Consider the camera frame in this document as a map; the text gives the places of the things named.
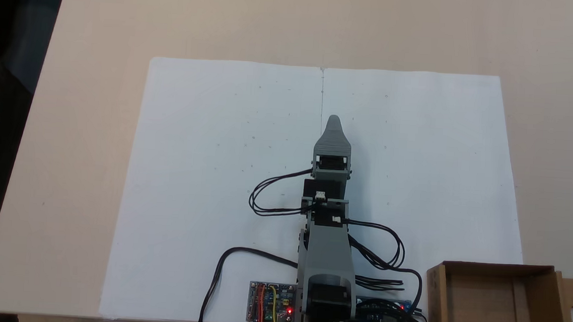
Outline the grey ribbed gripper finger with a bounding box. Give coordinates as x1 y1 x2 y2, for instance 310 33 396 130
313 114 355 158

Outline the white paper sheet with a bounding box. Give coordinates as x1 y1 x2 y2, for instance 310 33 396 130
99 54 326 322
306 65 535 322

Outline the circuit board with coloured wires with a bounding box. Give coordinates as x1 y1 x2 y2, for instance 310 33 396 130
246 281 298 322

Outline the black base motor cable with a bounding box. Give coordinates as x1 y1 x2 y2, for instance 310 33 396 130
351 265 433 322

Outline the blue circuit board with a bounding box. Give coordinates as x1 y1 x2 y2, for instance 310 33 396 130
354 296 430 322

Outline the black wrist motor cable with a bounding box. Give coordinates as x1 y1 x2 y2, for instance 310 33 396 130
247 165 317 220

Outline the long black power cable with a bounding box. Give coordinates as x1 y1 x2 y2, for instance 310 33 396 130
198 244 300 322

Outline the black elbow motor cable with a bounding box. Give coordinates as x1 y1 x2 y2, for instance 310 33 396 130
340 219 408 271

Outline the brown cardboard box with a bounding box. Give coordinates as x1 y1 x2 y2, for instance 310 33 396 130
424 258 573 322

